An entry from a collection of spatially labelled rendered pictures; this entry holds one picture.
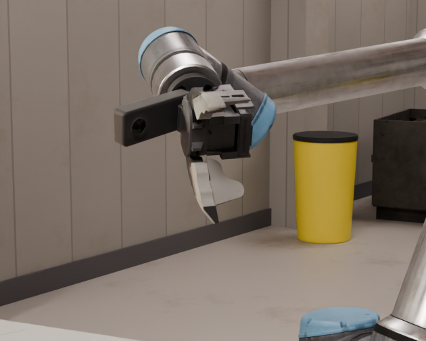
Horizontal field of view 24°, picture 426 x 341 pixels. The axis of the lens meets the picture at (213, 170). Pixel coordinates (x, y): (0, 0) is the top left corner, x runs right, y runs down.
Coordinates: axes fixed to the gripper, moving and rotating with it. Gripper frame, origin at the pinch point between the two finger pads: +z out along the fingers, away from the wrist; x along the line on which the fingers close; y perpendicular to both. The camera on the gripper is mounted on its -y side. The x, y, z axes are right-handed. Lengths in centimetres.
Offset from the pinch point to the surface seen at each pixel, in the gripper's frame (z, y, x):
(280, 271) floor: -343, 141, 256
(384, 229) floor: -429, 246, 290
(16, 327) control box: 40.5, -24.9, -10.7
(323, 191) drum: -409, 190, 244
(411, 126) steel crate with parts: -460, 270, 228
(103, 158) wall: -385, 46, 197
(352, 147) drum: -419, 210, 220
